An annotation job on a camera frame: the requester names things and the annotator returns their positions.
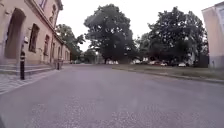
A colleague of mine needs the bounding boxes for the beige building with arched windows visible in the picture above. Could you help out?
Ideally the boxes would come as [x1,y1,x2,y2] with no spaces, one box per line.
[0,0,72,66]

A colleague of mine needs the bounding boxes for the huge dark tree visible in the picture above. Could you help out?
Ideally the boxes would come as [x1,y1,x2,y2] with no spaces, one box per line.
[83,3,138,65]

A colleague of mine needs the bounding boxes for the grass strip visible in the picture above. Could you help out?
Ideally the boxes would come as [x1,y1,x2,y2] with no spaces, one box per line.
[111,63,224,81]

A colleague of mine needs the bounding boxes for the stone kerb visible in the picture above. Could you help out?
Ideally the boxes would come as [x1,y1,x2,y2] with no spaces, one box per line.
[111,67,224,84]

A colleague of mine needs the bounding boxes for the black bollard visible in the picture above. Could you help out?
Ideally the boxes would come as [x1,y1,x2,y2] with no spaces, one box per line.
[19,49,26,81]

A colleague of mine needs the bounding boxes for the grey asphalt road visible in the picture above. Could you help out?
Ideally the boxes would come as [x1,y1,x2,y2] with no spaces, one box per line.
[0,63,224,128]

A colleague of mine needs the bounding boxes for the leafy tree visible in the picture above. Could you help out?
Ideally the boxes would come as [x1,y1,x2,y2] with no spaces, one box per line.
[54,23,87,63]

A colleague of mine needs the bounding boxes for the broad tree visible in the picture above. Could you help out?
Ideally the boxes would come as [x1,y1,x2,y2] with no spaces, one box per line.
[138,6,209,68]

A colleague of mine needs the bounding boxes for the stone steps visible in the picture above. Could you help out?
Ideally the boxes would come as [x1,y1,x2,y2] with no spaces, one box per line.
[0,63,56,77]

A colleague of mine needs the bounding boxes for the cobblestone pavement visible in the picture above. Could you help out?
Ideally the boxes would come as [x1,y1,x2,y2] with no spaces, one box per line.
[0,66,61,95]

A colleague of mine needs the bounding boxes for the pale building with grey base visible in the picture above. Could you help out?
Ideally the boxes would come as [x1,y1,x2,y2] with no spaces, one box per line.
[201,3,224,70]

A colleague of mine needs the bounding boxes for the row of parked cars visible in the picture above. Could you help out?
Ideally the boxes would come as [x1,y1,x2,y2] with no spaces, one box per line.
[131,59,189,68]

